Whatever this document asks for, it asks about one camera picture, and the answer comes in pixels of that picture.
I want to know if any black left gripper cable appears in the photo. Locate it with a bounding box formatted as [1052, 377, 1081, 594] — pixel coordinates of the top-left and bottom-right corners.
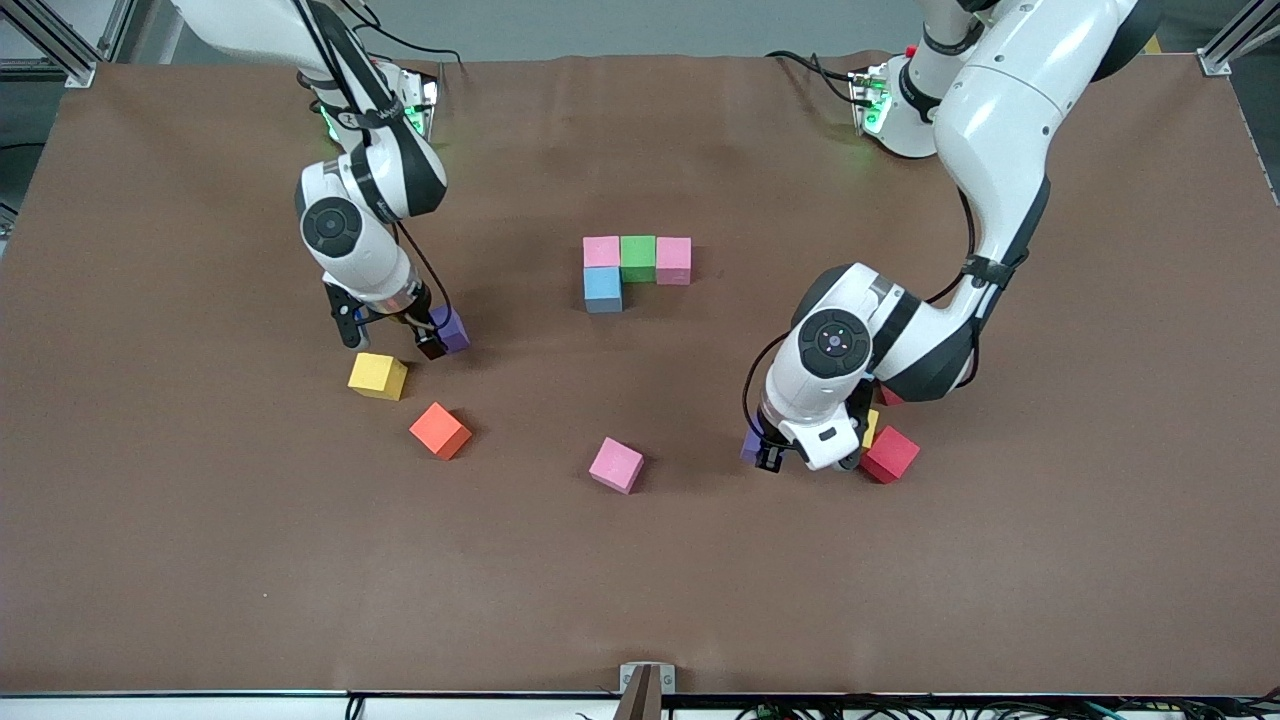
[741, 195, 1001, 451]

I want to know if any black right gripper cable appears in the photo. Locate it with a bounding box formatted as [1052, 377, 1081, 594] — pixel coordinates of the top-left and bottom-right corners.
[295, 0, 456, 331]

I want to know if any black left arm base cable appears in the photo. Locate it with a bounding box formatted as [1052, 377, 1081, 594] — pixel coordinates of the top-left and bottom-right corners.
[765, 48, 863, 106]

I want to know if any blue foam cube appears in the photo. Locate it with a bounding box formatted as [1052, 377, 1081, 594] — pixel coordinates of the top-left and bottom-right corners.
[583, 267, 623, 315]

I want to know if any orange foam cube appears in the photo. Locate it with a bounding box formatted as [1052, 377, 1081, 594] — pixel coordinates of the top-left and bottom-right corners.
[408, 402, 473, 461]

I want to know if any brown table cover sheet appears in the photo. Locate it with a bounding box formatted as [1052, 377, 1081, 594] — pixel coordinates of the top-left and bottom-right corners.
[0, 50, 1280, 698]

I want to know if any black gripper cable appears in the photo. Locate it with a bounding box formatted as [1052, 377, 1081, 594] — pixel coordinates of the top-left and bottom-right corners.
[741, 195, 1001, 451]
[295, 0, 456, 331]

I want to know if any grey metal bracket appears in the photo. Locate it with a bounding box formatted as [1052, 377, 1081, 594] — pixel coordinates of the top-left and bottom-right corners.
[618, 662, 677, 720]

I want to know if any green foam cube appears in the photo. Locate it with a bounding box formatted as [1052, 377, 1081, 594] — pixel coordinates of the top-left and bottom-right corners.
[620, 235, 658, 285]

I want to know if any aluminium frame profile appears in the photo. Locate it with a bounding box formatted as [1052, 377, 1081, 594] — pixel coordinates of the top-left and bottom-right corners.
[0, 0, 101, 89]
[1200, 0, 1280, 76]

